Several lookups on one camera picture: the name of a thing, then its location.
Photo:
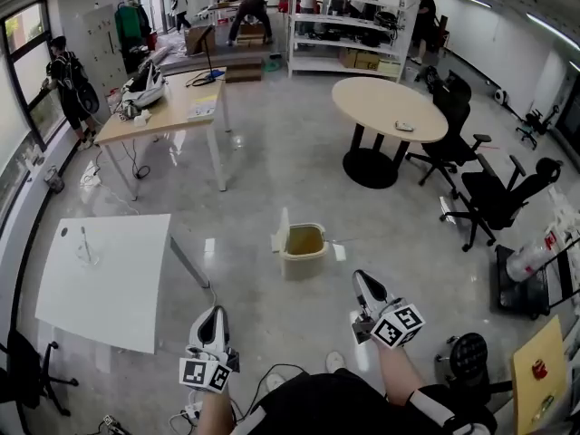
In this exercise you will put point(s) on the small red object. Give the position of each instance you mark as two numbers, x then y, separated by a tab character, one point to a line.
539	370

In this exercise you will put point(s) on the wooden desk with white legs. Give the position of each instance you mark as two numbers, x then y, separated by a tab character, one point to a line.
176	107

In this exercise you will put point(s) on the black platform trolley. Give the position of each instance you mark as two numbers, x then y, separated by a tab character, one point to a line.
521	295

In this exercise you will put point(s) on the small grey device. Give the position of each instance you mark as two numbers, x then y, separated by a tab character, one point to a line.
404	126

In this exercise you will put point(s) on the black and teal scooter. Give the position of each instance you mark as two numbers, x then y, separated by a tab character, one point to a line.
537	124

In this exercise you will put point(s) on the green clothes on rack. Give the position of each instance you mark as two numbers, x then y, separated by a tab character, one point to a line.
129	25

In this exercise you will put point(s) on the person's black clothing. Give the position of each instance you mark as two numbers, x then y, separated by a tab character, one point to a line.
340	406

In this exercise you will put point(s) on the white cabinet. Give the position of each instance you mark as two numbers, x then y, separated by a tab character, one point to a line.
102	48

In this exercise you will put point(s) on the yellow wooden board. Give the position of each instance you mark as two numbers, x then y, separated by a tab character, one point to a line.
539	397

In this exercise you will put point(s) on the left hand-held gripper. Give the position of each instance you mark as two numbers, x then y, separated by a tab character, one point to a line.
206	372

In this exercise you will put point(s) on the person's left forearm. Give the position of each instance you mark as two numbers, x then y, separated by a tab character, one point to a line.
216	412

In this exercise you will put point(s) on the black round stool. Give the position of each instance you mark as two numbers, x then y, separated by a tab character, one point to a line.
469	356

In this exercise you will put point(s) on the white power strip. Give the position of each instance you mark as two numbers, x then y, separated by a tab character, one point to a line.
192	409
90	174

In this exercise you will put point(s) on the beige trash bin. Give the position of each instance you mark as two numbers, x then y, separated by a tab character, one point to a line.
302	263

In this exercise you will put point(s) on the person's white shoe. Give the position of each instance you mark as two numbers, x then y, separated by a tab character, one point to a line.
335	361
275	381

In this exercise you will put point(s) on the black desk lamp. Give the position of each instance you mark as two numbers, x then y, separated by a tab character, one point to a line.
209	57

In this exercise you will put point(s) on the white rectangular table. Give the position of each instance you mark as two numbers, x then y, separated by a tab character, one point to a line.
104	283

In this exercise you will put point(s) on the white metal shelf rack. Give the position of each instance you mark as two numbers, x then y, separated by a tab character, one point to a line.
344	45

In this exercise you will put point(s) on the person's right forearm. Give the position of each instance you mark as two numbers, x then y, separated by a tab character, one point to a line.
401	376

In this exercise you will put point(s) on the cardboard box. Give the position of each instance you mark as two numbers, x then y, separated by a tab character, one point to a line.
367	60
348	58

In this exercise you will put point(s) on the clear plastic bag roll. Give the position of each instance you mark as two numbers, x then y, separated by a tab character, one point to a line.
528	258

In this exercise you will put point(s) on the black office chair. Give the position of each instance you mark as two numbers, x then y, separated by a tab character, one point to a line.
498	193
453	120
22	370

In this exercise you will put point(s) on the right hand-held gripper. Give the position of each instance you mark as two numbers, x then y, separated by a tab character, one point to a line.
399	324

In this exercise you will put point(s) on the round beige table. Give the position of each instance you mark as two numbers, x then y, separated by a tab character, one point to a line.
385	107

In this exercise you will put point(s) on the small grey waste basket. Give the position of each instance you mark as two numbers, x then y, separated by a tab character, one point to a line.
54	180

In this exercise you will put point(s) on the clear plastic trash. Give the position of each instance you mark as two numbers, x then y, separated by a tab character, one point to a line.
86	252

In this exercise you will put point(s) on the white and grey bag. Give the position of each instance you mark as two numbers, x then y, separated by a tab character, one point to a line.
145	86

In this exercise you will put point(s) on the white and yellow booklet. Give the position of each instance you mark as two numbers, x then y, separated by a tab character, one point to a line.
202	108

